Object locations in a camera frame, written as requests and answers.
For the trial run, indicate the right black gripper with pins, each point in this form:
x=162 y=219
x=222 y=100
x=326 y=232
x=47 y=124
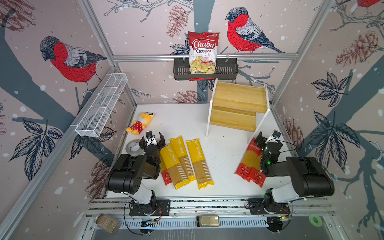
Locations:
x=269 y=144

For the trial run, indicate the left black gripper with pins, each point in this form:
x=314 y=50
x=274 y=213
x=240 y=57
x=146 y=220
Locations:
x=151 y=146

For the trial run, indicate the yellow pasta bag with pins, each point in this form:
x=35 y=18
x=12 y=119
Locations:
x=181 y=152
x=199 y=163
x=174 y=167

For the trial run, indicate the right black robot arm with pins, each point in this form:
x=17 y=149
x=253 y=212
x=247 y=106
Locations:
x=308 y=176

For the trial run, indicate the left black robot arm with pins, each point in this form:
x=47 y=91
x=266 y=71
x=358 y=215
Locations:
x=142 y=160

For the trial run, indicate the red pasta bag right inner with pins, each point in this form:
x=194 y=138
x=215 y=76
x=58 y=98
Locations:
x=249 y=158

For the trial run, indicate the red pasta bag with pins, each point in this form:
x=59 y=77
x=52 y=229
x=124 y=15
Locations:
x=249 y=158
x=165 y=174
x=256 y=174

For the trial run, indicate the red pasta bag right outer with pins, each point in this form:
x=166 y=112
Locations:
x=256 y=174

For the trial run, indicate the wooden two-tier shelf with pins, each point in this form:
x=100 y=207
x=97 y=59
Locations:
x=238 y=107

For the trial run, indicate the red pasta bag left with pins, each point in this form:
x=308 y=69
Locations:
x=165 y=174

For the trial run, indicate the clear tape roll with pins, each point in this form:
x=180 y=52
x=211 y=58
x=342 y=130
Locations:
x=133 y=148

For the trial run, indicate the yellow plush toy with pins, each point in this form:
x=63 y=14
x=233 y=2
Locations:
x=141 y=123

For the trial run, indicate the glass jar brown contents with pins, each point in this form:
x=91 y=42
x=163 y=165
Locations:
x=108 y=223

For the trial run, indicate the green tape roll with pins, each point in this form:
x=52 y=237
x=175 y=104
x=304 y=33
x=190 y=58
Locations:
x=315 y=220

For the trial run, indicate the Chuba cassava chips bag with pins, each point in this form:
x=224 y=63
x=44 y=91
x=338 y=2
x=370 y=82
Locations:
x=203 y=52

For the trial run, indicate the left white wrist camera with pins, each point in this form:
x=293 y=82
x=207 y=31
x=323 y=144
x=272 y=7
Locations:
x=150 y=137

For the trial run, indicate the white wire mesh basket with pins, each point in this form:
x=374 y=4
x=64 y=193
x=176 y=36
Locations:
x=98 y=113

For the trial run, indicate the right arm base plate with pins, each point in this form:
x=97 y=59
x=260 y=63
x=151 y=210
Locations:
x=261 y=207

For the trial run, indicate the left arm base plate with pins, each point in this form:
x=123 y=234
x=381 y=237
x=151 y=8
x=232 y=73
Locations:
x=155 y=208

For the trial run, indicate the metallic box on rail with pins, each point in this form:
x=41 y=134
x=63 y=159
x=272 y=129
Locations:
x=208 y=221

